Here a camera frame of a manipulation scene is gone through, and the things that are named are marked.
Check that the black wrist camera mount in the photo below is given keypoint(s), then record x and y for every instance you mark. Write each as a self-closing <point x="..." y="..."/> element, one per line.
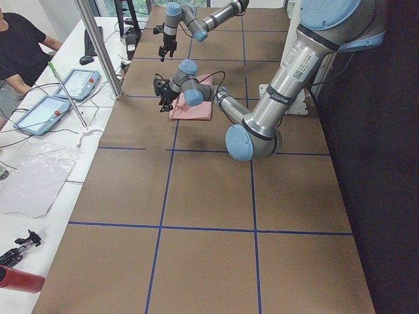
<point x="158" y="29"/>

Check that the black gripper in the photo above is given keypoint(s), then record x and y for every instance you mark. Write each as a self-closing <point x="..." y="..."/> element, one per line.
<point x="165" y="95"/>
<point x="169" y="42"/>

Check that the black folded tripod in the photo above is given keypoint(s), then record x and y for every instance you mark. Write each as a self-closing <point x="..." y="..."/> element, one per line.
<point x="14" y="255"/>

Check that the white plastic hook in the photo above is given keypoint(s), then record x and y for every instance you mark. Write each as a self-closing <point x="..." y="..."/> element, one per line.
<point x="86" y="131"/>

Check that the near blue teach pendant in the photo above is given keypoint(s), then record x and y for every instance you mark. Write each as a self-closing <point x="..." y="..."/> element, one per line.
<point x="42" y="116"/>

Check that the black keyboard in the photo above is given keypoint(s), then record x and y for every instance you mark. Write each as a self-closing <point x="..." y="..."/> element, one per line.
<point x="89" y="49"/>

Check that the person in black shirt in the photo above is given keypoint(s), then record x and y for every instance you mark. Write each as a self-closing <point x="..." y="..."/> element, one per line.
<point x="22" y="58"/>

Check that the red cylinder bottle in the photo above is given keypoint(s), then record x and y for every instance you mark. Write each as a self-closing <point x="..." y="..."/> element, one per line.
<point x="22" y="281"/>

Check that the pink Snoopy t-shirt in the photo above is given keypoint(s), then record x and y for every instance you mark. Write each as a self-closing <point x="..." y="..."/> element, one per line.
<point x="191" y="106"/>

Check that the white camera mast pedestal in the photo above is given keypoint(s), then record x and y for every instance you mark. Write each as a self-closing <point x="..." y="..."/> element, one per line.
<point x="293" y="12"/>

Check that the black computer mouse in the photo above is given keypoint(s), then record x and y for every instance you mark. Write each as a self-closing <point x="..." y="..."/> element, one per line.
<point x="86" y="60"/>

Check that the far blue teach pendant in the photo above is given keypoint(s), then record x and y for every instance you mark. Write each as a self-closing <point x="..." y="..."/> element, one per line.
<point x="80" y="83"/>

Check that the blue teach pendant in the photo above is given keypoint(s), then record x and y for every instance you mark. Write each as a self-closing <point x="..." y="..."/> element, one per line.
<point x="80" y="83"/>
<point x="42" y="116"/>

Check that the clear plastic bag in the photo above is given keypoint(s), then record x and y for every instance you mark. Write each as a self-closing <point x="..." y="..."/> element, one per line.
<point x="34" y="186"/>

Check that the metal rod green tip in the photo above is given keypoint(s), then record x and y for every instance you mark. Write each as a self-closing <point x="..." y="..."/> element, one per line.
<point x="83" y="122"/>

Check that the brown paper table cover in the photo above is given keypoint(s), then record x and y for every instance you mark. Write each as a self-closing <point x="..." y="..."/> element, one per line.
<point x="168" y="222"/>

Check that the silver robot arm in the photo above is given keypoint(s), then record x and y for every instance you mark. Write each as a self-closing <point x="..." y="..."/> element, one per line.
<point x="325" y="27"/>
<point x="199" y="29"/>

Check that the aluminium frame post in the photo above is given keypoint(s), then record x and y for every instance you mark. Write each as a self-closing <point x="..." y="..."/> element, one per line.
<point x="92" y="28"/>

